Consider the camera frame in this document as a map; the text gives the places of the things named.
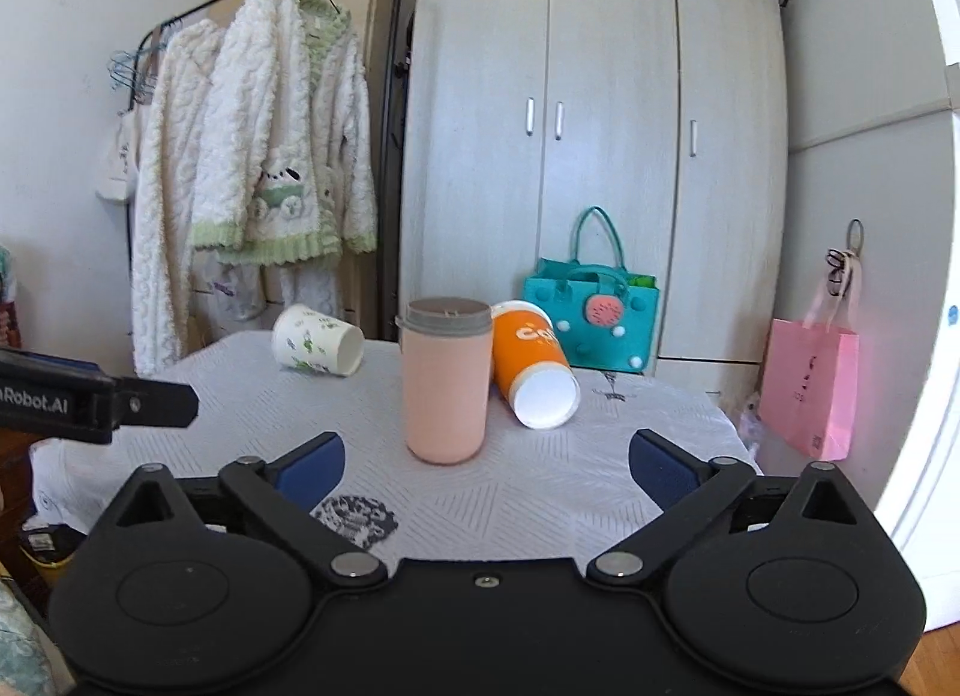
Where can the small white hanging pouch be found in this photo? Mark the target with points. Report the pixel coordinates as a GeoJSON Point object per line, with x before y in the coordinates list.
{"type": "Point", "coordinates": [118, 160]}

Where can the white paper cup green print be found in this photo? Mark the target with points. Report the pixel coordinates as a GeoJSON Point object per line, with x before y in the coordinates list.
{"type": "Point", "coordinates": [307, 340]}

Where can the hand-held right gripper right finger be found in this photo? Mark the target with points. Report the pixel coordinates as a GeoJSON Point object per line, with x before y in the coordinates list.
{"type": "Point", "coordinates": [660, 467]}

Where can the white fleece robe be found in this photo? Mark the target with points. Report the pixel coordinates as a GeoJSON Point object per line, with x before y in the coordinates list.
{"type": "Point", "coordinates": [161, 216]}

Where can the pink tumbler grey lid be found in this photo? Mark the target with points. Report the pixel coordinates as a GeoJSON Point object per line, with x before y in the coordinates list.
{"type": "Point", "coordinates": [442, 396]}

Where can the pink paper gift bag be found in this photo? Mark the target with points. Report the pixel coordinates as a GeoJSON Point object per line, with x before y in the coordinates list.
{"type": "Point", "coordinates": [814, 388]}

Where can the yellow bucket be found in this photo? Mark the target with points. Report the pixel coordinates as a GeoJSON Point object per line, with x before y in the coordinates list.
{"type": "Point", "coordinates": [45, 565]}

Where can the orange paper cup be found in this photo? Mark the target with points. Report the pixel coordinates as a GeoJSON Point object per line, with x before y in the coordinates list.
{"type": "Point", "coordinates": [525, 351]}

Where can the floral cloth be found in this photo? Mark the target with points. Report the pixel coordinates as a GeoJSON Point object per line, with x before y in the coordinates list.
{"type": "Point", "coordinates": [19, 643]}

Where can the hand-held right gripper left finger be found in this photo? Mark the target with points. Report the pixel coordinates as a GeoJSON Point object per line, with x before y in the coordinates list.
{"type": "Point", "coordinates": [315, 467]}

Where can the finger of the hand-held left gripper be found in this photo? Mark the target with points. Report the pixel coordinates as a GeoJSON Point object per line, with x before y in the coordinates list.
{"type": "Point", "coordinates": [154, 403]}

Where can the teal felt handbag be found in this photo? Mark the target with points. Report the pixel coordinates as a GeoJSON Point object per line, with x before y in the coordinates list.
{"type": "Point", "coordinates": [551, 302]}

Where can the white patterned tablecloth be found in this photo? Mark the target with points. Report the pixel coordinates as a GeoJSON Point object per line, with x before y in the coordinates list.
{"type": "Point", "coordinates": [525, 501]}

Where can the beige three-door wardrobe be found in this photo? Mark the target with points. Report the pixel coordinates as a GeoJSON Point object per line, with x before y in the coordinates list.
{"type": "Point", "coordinates": [615, 66]}

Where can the black metal clothes rack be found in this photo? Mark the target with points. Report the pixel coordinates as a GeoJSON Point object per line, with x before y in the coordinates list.
{"type": "Point", "coordinates": [389, 163]}

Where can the white fleece jacket green trim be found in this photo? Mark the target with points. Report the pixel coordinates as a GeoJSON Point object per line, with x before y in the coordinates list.
{"type": "Point", "coordinates": [255, 103]}

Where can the metal wall hook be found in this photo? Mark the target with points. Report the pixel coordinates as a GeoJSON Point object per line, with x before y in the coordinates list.
{"type": "Point", "coordinates": [855, 235]}

